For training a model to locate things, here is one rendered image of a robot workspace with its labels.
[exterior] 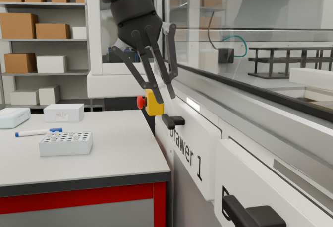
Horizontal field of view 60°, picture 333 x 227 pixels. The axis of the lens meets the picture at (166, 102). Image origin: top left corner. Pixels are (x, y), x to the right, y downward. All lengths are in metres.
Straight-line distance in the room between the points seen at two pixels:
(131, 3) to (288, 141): 0.34
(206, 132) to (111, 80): 0.94
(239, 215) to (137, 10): 0.36
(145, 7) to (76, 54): 4.29
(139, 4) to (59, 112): 0.70
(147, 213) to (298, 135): 0.54
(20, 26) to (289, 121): 4.36
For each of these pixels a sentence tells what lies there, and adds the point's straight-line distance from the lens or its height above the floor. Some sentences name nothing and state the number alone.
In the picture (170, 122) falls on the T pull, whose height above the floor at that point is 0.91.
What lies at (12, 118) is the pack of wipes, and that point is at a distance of 1.11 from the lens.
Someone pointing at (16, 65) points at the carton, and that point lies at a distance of 4.56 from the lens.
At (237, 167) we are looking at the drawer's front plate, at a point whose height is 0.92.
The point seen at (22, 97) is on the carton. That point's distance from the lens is 4.67.
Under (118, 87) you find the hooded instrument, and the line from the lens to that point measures 1.33.
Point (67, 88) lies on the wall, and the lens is 4.87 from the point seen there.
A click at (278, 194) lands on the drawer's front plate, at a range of 0.27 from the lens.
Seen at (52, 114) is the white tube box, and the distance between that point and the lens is 1.13.
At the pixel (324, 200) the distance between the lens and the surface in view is 0.25.
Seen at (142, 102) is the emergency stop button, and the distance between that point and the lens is 0.84.
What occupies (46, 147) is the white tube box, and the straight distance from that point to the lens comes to 0.82.
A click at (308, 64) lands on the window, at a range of 0.28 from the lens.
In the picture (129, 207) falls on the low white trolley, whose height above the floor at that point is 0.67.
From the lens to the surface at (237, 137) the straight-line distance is 0.37.
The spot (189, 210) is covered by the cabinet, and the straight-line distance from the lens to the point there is 0.64.
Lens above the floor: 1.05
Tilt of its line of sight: 12 degrees down
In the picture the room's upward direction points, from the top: straight up
